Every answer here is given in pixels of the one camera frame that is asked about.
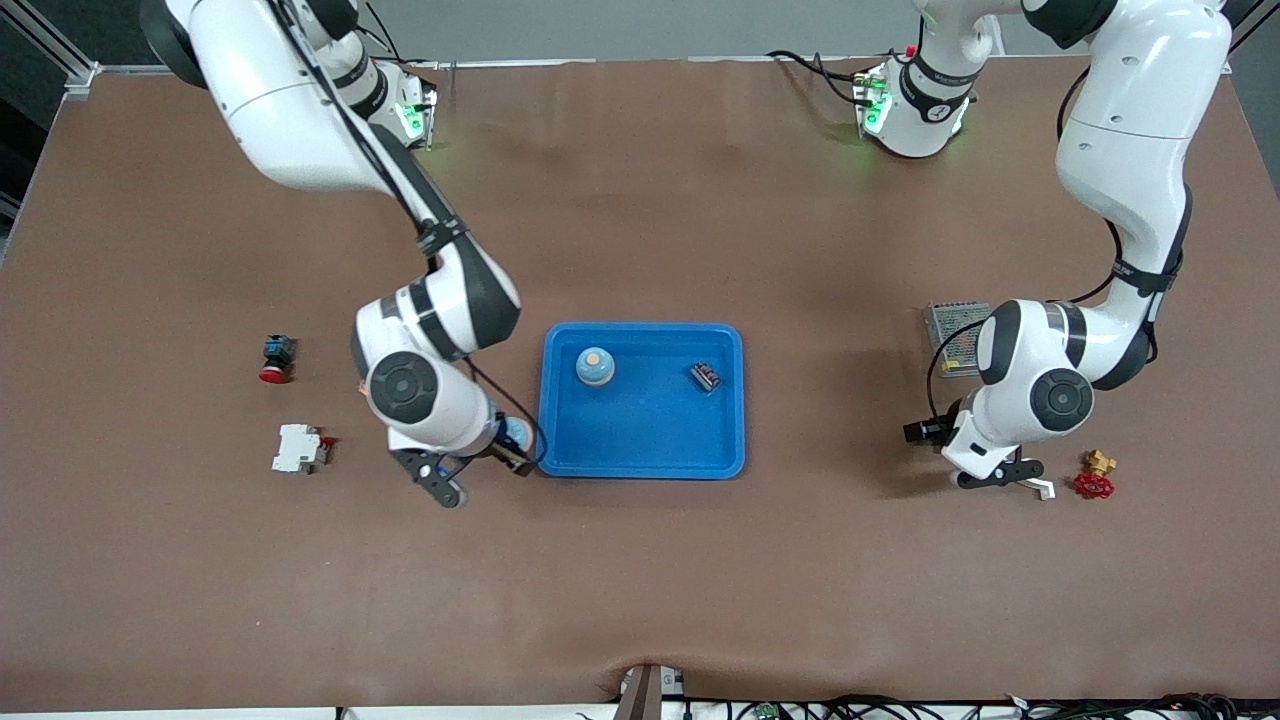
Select metal mesh power supply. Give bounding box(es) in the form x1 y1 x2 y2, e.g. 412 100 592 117
922 301 993 379

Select white circuit breaker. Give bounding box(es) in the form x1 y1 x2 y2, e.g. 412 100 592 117
271 423 336 476

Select black left base cables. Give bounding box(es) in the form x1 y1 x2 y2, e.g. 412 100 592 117
766 48 873 107

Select aluminium frame corner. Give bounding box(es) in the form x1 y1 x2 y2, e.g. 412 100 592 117
15 0 103 97

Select black right base cable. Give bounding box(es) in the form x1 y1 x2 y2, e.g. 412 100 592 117
368 5 443 71

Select blue plastic tray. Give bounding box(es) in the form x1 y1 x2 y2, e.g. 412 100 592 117
536 321 747 481

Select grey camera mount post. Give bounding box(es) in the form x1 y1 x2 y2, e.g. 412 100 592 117
612 662 689 720

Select red button blue body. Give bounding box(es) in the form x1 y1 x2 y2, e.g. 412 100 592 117
258 335 297 385

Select brass valve red handwheel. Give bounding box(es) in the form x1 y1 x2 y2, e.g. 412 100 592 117
1073 450 1118 501

